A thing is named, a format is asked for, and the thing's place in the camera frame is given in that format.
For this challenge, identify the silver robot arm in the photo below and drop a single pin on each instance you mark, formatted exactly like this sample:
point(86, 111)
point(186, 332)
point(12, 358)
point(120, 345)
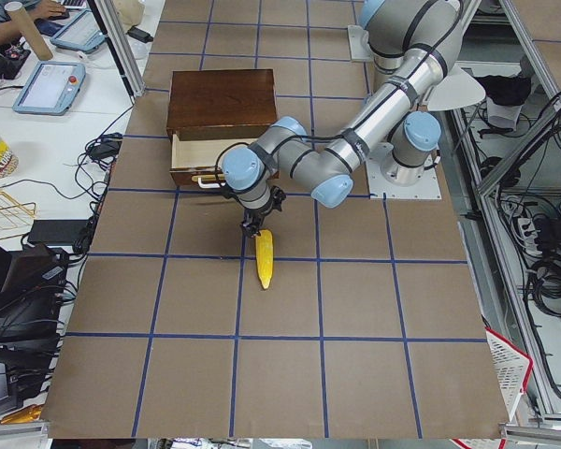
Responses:
point(412, 141)
point(416, 43)

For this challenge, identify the aluminium frame post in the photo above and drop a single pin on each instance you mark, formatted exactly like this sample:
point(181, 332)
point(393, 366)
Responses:
point(108, 21)

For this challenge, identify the cardboard tube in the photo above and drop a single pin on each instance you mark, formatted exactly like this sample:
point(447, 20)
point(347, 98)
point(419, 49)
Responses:
point(26, 25)

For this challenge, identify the blue teach pendant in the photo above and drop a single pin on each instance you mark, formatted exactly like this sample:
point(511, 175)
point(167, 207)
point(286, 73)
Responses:
point(51, 89)
point(80, 34)

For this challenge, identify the light wood drawer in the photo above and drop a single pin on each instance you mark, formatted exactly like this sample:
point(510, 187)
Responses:
point(195, 148)

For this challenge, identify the gold wire rack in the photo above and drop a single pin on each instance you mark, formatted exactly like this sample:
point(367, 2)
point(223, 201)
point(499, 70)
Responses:
point(16, 218)

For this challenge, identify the black power adapter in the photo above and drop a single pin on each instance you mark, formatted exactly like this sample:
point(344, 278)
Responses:
point(139, 35)

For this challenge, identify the yellow corn cob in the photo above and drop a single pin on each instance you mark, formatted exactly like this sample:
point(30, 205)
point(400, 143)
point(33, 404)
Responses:
point(264, 252)

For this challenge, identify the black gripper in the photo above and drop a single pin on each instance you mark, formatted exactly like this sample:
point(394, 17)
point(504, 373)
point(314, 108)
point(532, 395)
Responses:
point(255, 217)

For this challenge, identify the white plastic basket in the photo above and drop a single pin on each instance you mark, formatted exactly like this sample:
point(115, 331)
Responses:
point(513, 368)

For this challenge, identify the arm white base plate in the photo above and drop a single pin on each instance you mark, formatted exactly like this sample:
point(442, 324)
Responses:
point(360, 50)
point(386, 179)

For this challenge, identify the blue teach pendant far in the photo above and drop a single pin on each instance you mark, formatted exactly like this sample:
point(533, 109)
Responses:
point(80, 34)

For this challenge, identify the dark brown wooden cabinet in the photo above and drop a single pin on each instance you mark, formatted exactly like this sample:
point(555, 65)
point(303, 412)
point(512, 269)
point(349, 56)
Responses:
point(221, 104)

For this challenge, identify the blue teach pendant near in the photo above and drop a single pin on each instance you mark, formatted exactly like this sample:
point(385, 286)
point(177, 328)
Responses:
point(51, 89)

